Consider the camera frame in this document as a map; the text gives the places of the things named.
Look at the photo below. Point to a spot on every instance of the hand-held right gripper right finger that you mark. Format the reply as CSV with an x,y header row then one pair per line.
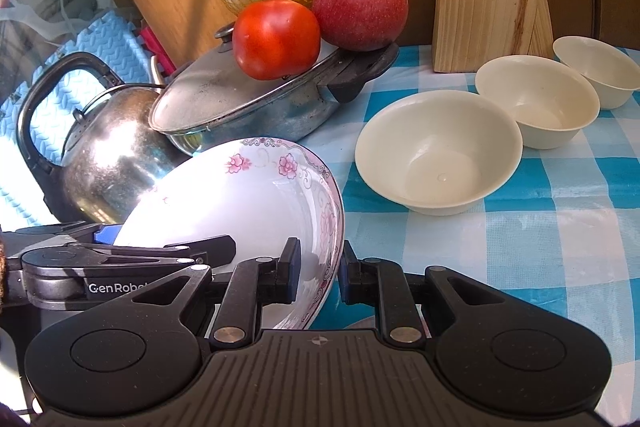
x,y
346,277

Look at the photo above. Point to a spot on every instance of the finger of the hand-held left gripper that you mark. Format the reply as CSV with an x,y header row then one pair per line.
x,y
200,252
107,234

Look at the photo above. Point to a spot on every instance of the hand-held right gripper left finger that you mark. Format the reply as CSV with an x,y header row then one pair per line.
x,y
292,269

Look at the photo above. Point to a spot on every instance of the deep plate pink flower rim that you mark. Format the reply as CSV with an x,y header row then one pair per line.
x,y
225,207

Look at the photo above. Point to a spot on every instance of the cream bowl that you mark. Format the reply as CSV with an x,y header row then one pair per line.
x,y
605,67
440,147
540,97

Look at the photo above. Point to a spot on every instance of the glass pot lid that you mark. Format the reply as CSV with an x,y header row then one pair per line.
x,y
210,87

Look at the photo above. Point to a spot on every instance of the blue foam mat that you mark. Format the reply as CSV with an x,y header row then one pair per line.
x,y
110,42

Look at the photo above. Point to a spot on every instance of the red box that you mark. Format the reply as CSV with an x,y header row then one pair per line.
x,y
152,47

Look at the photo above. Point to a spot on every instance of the blue checked tablecloth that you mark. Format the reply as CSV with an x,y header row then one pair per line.
x,y
550,232

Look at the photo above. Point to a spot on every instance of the red tomato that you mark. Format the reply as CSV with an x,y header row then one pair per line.
x,y
275,39

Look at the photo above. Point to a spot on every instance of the red apple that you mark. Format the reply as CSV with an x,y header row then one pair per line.
x,y
360,7

